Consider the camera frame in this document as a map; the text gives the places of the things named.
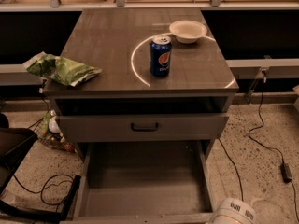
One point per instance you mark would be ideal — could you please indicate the grey drawer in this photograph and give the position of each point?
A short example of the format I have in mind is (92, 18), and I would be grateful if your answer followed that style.
(126, 128)
(144, 183)

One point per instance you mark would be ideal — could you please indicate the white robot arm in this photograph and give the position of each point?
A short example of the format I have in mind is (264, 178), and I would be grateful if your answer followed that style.
(233, 211)

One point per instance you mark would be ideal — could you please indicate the grey drawer cabinet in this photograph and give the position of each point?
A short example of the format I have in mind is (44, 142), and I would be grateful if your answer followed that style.
(117, 40)

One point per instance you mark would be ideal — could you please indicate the grey top drawer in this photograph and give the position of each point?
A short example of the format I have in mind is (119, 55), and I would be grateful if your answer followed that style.
(126, 128)

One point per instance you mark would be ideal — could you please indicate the blue Pepsi can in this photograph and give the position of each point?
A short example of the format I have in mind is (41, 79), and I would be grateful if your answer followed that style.
(160, 54)

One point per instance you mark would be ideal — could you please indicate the white paper bowl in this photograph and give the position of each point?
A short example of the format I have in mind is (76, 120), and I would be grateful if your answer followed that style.
(187, 32)

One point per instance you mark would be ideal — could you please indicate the green chip bag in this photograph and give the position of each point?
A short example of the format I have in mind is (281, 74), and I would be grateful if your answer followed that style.
(60, 69)

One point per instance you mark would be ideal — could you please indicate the black chair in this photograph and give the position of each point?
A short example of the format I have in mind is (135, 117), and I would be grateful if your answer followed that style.
(15, 143)

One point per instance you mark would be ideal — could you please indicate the wire basket with items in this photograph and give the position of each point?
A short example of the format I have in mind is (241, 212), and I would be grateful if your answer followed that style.
(50, 135)

